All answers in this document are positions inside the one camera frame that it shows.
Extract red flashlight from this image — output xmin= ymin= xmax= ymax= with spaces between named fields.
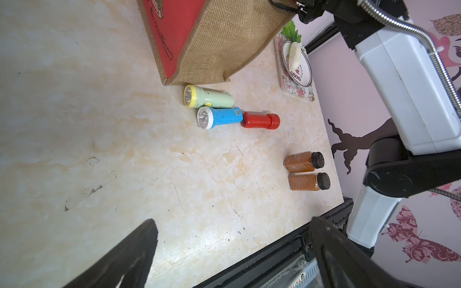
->
xmin=241 ymin=112 xmax=280 ymax=130

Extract floral placemat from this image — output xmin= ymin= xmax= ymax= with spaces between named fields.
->
xmin=274 ymin=32 xmax=316 ymax=102

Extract spice jar black lid lower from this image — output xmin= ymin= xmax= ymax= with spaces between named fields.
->
xmin=287 ymin=172 xmax=331 ymax=192

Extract burlap tote bag red trim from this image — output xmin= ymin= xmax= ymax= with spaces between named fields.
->
xmin=138 ymin=1 xmax=297 ymax=86

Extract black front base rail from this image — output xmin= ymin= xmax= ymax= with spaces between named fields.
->
xmin=192 ymin=197 xmax=355 ymax=288

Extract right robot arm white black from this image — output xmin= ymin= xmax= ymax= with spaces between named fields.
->
xmin=297 ymin=1 xmax=461 ymax=250

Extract spice jar black lid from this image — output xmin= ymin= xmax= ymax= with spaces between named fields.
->
xmin=283 ymin=151 xmax=325 ymax=174
xmin=287 ymin=172 xmax=331 ymax=192

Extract left gripper left finger black triangular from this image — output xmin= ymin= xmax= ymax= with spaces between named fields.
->
xmin=65 ymin=219 xmax=158 ymax=288

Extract white patterned plate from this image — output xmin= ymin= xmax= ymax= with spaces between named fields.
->
xmin=282 ymin=41 xmax=313 ymax=88

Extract white radish toy green leaves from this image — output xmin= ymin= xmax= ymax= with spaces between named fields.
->
xmin=282 ymin=20 xmax=302 ymax=72

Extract spice jar black lid upper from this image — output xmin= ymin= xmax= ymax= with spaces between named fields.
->
xmin=283 ymin=151 xmax=325 ymax=174

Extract green flashlight near bag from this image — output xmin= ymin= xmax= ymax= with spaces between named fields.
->
xmin=183 ymin=85 xmax=234 ymax=109

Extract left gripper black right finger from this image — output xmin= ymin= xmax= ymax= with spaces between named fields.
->
xmin=309 ymin=217 xmax=411 ymax=288

